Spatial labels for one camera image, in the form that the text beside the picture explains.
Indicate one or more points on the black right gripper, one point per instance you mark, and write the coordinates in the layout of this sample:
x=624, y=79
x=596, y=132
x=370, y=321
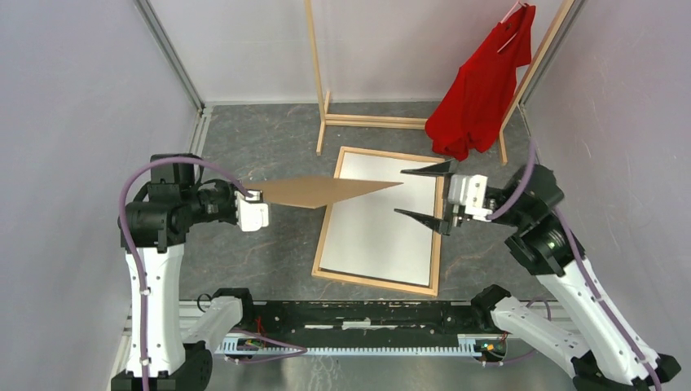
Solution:
x=451, y=213

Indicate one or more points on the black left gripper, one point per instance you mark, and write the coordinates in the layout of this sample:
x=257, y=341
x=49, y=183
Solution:
x=230, y=188

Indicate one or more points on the printed photo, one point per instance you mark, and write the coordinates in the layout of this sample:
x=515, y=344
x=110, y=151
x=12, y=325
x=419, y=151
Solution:
x=378, y=232

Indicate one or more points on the brown backing board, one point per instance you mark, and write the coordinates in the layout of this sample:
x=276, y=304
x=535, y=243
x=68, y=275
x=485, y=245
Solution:
x=312, y=192

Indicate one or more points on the light wooden picture frame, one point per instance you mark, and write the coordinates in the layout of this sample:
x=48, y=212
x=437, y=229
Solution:
x=378, y=283

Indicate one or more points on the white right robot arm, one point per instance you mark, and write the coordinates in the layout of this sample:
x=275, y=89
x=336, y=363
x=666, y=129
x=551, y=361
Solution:
x=604, y=352

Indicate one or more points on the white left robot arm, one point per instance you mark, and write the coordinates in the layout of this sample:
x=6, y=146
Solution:
x=157, y=207

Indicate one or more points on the red t-shirt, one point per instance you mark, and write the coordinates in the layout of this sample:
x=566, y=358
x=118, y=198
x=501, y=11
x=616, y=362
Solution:
x=471, y=113

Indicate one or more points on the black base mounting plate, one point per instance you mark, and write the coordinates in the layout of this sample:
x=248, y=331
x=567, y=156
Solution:
x=366, y=324

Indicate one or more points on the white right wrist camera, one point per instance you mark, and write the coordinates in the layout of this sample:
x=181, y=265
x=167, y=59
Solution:
x=469, y=192

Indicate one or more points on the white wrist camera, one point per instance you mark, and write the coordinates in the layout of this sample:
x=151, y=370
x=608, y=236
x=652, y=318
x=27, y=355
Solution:
x=252, y=212
x=469, y=192

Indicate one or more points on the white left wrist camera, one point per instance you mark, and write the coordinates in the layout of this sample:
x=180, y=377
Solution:
x=252, y=212

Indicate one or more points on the white slotted cable duct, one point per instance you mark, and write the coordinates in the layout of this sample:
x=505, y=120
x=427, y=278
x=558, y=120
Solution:
x=234, y=345

